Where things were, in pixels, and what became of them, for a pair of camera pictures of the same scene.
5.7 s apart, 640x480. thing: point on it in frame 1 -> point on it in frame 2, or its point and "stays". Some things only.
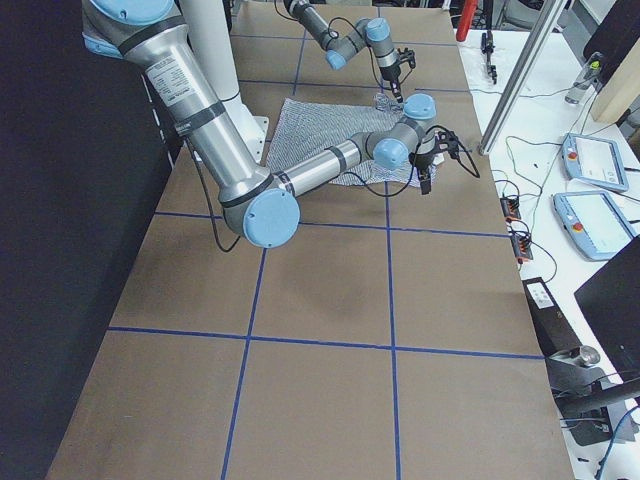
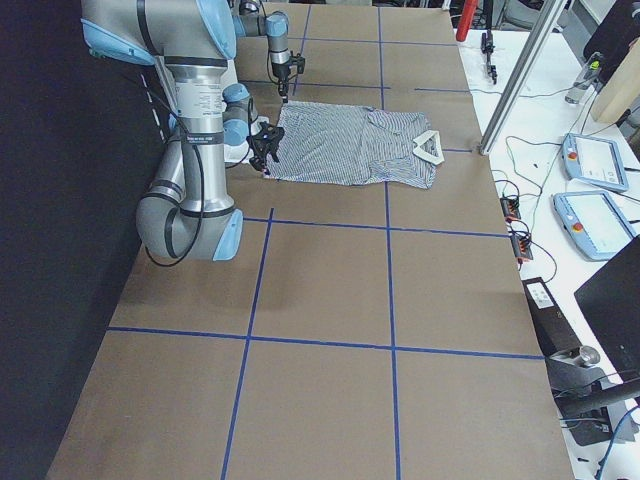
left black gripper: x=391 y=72 -> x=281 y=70
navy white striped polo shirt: x=305 y=127 stays
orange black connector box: x=511 y=208 stays
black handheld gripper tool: x=487 y=48 stays
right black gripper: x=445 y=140 -> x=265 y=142
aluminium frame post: x=487 y=142 stays
